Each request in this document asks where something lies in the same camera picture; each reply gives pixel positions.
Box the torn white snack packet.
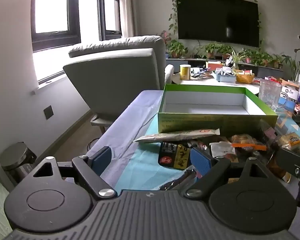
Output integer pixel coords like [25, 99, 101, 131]
[209, 141, 237, 158]

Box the tall leafy plant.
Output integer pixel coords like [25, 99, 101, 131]
[284, 49, 300, 81]

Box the potted spider plant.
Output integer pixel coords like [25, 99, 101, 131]
[226, 49, 248, 68]

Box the metal-lid trash can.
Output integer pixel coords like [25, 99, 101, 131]
[0, 142, 37, 186]

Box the ivy garland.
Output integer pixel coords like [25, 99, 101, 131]
[168, 0, 265, 48]

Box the dark wall socket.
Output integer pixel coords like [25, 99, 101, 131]
[43, 105, 55, 120]

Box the orange wicker basket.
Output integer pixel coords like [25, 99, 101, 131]
[234, 70, 255, 84]

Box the beige curtain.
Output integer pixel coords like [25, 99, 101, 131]
[118, 0, 136, 38]

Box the clear bread packet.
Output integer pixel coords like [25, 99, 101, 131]
[277, 132, 300, 151]

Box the blue plastic basket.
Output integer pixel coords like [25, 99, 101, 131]
[212, 69, 237, 83]

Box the yellow can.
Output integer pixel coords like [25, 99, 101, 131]
[179, 64, 192, 81]

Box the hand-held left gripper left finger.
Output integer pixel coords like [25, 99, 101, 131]
[27, 146, 117, 198]

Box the narrow dark-framed window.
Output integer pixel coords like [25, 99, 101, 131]
[97, 0, 123, 41]

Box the lavender sheet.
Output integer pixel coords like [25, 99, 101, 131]
[86, 89, 165, 180]

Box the glass pitcher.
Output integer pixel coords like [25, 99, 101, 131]
[259, 79, 294, 111]

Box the long white snack packet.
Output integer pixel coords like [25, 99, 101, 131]
[135, 128, 220, 143]

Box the black yellow snack packet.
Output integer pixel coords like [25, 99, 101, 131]
[158, 142, 192, 171]

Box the red flower plant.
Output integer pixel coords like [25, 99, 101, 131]
[157, 30, 172, 44]

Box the green cardboard box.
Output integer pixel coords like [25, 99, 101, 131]
[157, 84, 278, 133]

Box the wall television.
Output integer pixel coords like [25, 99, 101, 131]
[176, 0, 260, 47]

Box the large dark-framed window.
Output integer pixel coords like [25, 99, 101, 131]
[30, 0, 82, 53]

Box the white and blue carton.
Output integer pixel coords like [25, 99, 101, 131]
[280, 85, 300, 106]

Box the potted green plant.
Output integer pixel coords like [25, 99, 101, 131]
[204, 42, 232, 59]
[167, 40, 188, 58]

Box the grey armchair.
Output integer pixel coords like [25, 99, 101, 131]
[62, 35, 175, 133]

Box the pastry packet with orange strip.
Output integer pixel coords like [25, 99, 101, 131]
[229, 134, 268, 153]

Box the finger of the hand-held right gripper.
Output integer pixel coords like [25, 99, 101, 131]
[276, 147, 300, 178]

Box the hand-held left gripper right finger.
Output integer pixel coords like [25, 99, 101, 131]
[185, 147, 271, 198]

